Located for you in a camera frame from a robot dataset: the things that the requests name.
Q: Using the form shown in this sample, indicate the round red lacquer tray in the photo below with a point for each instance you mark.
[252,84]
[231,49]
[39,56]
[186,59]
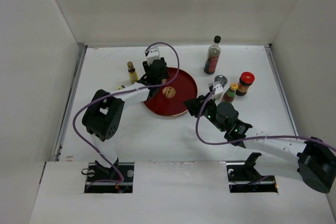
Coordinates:
[169,101]

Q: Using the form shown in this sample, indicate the green-label sauce bottle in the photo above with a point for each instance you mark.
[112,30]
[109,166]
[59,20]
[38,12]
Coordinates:
[229,95]

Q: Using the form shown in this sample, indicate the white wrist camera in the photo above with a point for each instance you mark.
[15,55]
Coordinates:
[216,90]
[152,54]

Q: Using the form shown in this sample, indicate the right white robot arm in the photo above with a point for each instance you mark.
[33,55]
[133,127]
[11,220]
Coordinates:
[306,159]

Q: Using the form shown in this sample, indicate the small yellow-label oil bottle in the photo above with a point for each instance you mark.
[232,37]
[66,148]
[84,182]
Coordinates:
[132,72]

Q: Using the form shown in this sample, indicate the red-lid chili sauce jar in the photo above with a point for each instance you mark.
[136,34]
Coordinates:
[245,81]

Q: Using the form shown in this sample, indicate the yellow-lid spice shaker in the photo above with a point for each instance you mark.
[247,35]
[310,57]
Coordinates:
[120,87]

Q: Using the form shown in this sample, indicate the dark soy sauce bottle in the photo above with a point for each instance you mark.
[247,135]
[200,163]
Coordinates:
[213,54]

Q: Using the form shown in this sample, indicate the grey-lid pepper grinder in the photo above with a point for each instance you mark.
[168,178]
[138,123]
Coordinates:
[222,79]

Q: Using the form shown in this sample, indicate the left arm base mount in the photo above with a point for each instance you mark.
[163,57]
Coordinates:
[104,180]

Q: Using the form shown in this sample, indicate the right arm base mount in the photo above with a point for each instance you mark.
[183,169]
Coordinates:
[244,178]

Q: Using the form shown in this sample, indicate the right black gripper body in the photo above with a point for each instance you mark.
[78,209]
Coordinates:
[209,112]

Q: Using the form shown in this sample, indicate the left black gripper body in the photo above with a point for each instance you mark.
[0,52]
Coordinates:
[147,67]

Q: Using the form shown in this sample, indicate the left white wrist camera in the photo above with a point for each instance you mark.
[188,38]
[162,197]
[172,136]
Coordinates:
[152,54]

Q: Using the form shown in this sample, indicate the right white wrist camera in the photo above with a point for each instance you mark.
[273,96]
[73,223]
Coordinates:
[216,90]

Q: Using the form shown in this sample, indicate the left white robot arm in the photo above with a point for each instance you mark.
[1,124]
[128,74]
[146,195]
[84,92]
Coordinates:
[103,114]

